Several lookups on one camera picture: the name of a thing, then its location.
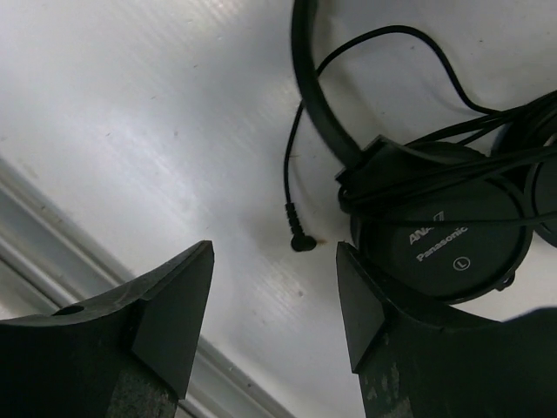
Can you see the black Panasonic wired headphones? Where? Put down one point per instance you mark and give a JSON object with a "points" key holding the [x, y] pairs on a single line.
{"points": [[450, 214]]}

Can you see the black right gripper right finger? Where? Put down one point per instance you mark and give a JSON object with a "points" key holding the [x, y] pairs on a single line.
{"points": [[418, 357]]}

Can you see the aluminium rail frame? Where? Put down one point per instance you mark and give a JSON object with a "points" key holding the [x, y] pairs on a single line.
{"points": [[49, 264]]}

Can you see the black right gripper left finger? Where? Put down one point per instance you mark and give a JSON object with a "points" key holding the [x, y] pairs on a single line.
{"points": [[127, 352]]}

